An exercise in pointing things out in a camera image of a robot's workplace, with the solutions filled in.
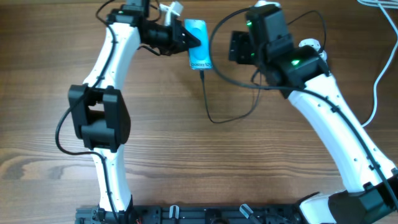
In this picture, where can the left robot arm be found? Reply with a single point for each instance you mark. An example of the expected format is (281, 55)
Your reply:
(99, 113)

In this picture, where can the white power strip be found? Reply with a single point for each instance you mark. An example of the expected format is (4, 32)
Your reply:
(316, 45)

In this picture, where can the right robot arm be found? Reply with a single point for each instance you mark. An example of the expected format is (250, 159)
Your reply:
(302, 75)

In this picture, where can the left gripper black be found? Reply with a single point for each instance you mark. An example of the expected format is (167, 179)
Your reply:
(178, 33)

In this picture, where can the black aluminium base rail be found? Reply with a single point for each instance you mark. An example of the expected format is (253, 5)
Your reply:
(174, 214)

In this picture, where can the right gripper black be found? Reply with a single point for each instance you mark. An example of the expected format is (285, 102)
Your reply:
(235, 46)

